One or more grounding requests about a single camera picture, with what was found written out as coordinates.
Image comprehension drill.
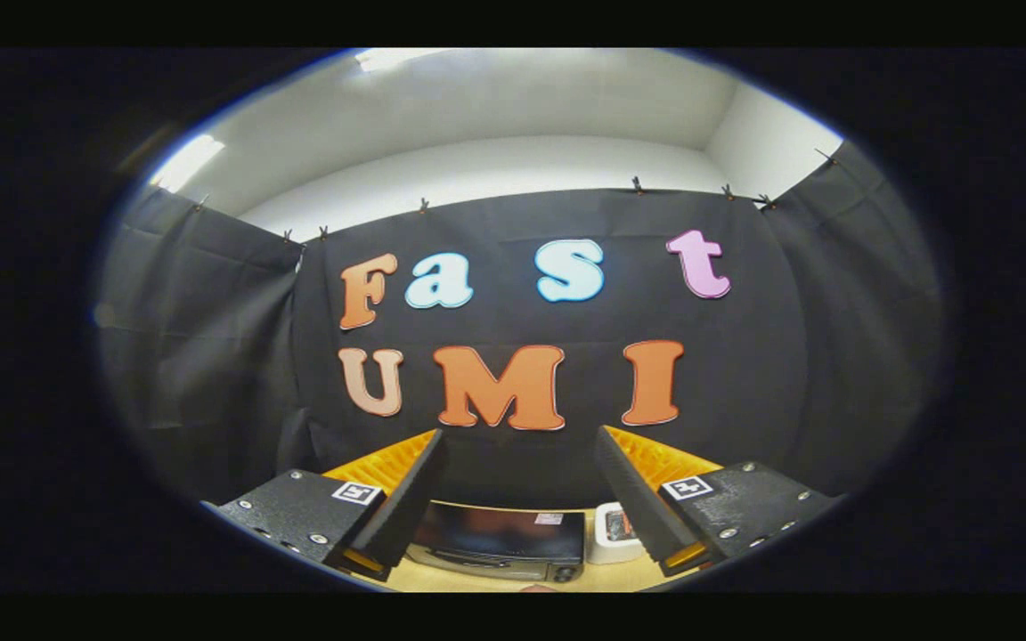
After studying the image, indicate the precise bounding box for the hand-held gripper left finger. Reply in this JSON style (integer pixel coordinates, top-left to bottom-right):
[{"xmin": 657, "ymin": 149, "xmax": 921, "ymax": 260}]
[{"xmin": 201, "ymin": 429, "xmax": 449, "ymax": 583}]

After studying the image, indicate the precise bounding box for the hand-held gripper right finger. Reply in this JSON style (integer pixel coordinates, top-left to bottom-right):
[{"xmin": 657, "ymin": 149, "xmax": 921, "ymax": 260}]
[{"xmin": 593, "ymin": 425, "xmax": 842, "ymax": 580}]

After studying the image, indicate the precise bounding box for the black toaster oven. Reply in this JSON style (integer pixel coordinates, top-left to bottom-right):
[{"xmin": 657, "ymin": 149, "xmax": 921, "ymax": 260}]
[{"xmin": 404, "ymin": 500, "xmax": 587, "ymax": 584}]

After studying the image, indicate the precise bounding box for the black backdrop cloth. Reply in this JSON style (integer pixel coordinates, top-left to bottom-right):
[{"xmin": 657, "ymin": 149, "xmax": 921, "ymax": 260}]
[{"xmin": 96, "ymin": 141, "xmax": 946, "ymax": 513}]

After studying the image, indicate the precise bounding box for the row of cloth clips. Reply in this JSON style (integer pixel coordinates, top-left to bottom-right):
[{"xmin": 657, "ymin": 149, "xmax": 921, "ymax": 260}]
[{"xmin": 192, "ymin": 147, "xmax": 839, "ymax": 243}]

